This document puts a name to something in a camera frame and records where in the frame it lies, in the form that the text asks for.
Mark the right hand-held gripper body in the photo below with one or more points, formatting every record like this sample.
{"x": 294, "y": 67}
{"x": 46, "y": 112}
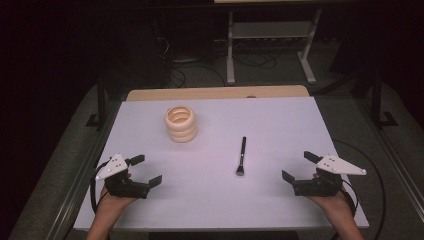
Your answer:
{"x": 316, "y": 187}

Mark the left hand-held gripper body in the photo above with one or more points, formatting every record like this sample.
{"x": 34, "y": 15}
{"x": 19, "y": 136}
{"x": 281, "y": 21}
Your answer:
{"x": 125, "y": 188}

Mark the black makeup brush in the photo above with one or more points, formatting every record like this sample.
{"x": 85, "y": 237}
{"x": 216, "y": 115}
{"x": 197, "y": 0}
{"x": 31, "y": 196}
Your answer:
{"x": 241, "y": 156}

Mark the beige ringed brush holder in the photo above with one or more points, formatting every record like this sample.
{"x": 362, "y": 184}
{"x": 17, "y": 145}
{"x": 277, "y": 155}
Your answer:
{"x": 180, "y": 128}

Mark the person's left hand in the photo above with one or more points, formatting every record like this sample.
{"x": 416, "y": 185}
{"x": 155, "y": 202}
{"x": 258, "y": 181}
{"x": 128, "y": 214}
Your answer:
{"x": 111, "y": 204}

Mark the person's right hand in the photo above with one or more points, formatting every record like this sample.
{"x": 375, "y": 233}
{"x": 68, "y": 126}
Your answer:
{"x": 336, "y": 205}

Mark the white table cover board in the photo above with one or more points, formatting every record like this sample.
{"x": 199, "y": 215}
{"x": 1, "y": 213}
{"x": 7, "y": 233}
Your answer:
{"x": 206, "y": 200}

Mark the black metal stand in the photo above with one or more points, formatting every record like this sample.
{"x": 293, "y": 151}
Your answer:
{"x": 101, "y": 106}
{"x": 378, "y": 103}

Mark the aluminium rail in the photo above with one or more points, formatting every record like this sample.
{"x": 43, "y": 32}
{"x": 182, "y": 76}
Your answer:
{"x": 76, "y": 186}
{"x": 396, "y": 160}

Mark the white metal desk frame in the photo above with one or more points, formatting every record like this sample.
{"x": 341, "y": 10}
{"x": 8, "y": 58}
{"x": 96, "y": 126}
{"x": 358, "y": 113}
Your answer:
{"x": 271, "y": 30}

